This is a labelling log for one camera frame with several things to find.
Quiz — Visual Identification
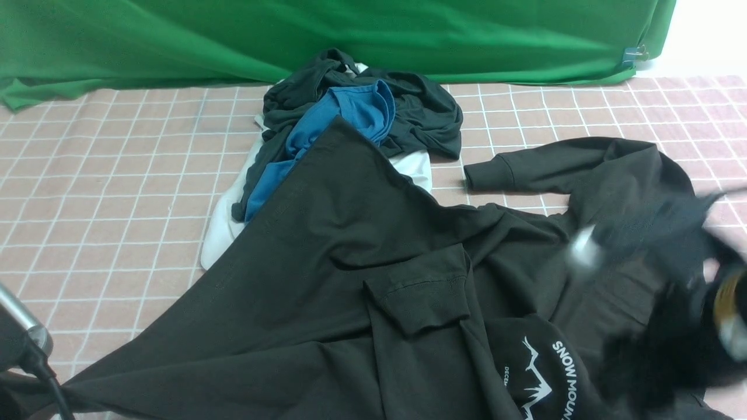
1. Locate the blue shirt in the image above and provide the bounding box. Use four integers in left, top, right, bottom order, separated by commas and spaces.
243, 79, 396, 223

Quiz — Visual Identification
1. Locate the dark teal gray shirt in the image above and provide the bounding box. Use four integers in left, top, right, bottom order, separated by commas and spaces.
231, 48, 465, 222

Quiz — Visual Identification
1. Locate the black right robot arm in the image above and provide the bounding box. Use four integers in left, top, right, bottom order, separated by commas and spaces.
597, 265, 746, 415

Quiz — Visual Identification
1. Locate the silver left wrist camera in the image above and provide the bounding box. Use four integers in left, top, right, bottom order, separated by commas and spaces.
1, 284, 54, 372

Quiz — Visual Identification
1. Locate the pink checkered tablecloth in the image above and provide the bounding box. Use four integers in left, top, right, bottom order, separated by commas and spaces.
1, 75, 745, 381

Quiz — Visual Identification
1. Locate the dark gray long-sleeved shirt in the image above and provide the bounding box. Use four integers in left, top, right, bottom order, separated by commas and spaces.
12, 117, 736, 420

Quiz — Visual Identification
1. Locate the blue binder clip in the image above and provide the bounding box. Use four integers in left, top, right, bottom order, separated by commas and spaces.
620, 44, 650, 69

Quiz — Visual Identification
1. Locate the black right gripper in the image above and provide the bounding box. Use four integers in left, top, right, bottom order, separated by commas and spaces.
596, 279, 725, 409

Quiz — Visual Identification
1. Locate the green backdrop cloth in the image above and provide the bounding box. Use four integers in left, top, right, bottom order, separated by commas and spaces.
1, 1, 676, 111

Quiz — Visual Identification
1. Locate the white shirt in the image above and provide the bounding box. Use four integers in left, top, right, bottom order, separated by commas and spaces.
200, 61, 432, 270

